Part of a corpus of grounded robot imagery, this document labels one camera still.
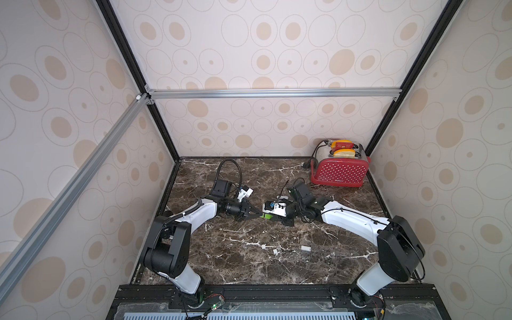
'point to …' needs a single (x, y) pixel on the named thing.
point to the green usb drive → (268, 216)
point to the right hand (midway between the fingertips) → (271, 217)
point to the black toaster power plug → (308, 164)
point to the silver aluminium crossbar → (336, 92)
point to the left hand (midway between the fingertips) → (263, 214)
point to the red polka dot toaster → (325, 168)
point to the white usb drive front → (305, 248)
